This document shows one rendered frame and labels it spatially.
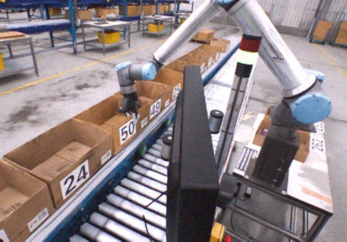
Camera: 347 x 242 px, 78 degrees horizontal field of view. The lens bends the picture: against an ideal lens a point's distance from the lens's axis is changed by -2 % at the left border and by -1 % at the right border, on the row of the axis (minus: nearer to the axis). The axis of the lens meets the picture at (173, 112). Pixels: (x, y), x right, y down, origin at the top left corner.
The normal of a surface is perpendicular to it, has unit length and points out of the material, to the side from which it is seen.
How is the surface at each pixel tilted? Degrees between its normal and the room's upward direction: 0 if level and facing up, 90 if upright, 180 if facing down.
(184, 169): 14
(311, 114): 96
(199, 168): 4
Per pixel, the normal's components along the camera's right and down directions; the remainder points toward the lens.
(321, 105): -0.27, 0.54
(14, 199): 0.10, -0.87
